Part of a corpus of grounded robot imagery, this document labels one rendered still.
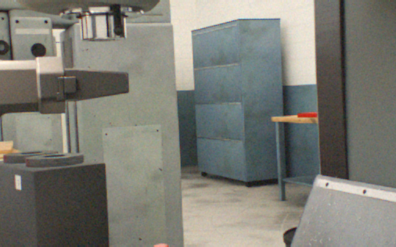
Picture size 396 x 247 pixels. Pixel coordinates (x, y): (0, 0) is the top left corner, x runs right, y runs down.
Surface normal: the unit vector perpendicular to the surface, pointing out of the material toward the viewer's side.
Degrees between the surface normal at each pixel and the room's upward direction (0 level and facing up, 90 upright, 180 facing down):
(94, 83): 90
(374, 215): 63
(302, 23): 90
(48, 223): 90
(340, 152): 90
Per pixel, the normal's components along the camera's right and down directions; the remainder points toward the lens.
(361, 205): -0.84, -0.39
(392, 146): -0.91, 0.07
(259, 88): 0.41, 0.03
